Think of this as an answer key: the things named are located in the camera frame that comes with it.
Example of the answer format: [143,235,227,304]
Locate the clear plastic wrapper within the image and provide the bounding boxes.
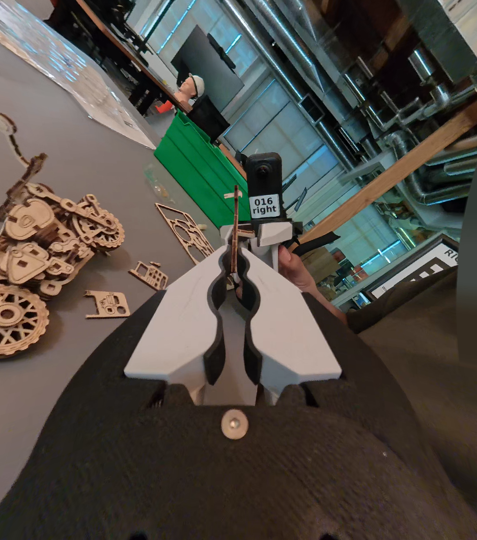
[0,0,157,150]

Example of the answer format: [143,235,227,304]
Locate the wooden motorcycle model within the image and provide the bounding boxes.
[0,113,122,360]

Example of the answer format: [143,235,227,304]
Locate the small wooden square-hole piece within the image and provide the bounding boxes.
[84,290,131,320]

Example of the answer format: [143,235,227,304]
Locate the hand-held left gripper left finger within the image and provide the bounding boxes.
[124,245,236,406]

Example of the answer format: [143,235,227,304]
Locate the small wooden grid cutout piece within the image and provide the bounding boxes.
[128,260,169,293]

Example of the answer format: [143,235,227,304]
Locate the clear bag of small parts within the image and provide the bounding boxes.
[143,165,176,199]

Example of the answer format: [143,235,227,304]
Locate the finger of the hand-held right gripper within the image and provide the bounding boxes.
[220,224,257,246]
[258,221,297,247]

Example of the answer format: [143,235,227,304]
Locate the green plastic bin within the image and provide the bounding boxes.
[153,111,249,228]

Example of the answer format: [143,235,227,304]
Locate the thin wooden handlebar piece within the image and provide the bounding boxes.
[223,185,254,271]

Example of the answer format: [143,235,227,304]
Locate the wooden beam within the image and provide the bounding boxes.
[302,99,477,245]

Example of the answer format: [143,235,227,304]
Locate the grey desk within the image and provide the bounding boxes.
[0,23,226,540]

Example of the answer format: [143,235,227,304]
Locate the framed marker sign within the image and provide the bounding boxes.
[367,236,460,304]

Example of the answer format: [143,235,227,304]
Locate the person's right hand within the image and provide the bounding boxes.
[278,245,320,294]

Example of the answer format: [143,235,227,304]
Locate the wooden sheet with round cutouts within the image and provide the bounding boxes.
[155,202,216,266]

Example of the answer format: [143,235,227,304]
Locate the black display screen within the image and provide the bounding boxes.
[171,24,245,111]

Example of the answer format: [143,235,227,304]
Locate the metal ventilation ducts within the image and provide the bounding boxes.
[221,0,477,203]

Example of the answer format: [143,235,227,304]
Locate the person's dark brown clothing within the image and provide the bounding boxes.
[346,266,458,540]

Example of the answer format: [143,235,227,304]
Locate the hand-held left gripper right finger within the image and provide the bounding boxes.
[235,247,344,406]

